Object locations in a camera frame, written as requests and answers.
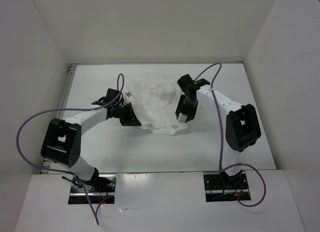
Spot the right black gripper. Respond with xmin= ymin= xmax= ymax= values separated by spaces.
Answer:
xmin=175 ymin=94 xmax=199 ymax=122

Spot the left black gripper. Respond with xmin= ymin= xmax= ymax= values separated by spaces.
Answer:
xmin=113 ymin=102 xmax=141 ymax=127

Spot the white pleated skirt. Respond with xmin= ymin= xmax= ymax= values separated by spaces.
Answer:
xmin=124 ymin=78 xmax=188 ymax=136

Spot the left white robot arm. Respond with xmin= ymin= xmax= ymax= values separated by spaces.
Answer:
xmin=41 ymin=88 xmax=141 ymax=192

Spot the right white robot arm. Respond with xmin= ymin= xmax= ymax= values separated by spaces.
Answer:
xmin=175 ymin=74 xmax=262 ymax=189

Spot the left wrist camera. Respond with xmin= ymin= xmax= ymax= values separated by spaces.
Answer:
xmin=125 ymin=92 xmax=132 ymax=99

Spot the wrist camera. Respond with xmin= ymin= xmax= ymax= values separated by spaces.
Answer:
xmin=125 ymin=92 xmax=132 ymax=99
xmin=194 ymin=78 xmax=211 ymax=88

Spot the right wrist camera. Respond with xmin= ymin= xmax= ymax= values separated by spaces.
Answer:
xmin=194 ymin=78 xmax=211 ymax=88

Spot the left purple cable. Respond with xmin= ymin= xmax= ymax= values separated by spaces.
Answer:
xmin=16 ymin=73 xmax=126 ymax=225

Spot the purple cable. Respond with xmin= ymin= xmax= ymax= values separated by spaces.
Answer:
xmin=194 ymin=62 xmax=267 ymax=208
xmin=16 ymin=73 xmax=126 ymax=225

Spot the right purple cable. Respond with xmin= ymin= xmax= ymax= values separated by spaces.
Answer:
xmin=194 ymin=62 xmax=267 ymax=208

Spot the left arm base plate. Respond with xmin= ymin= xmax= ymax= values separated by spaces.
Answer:
xmin=68 ymin=174 xmax=117 ymax=205

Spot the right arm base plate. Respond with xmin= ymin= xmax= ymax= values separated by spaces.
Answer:
xmin=203 ymin=172 xmax=251 ymax=202

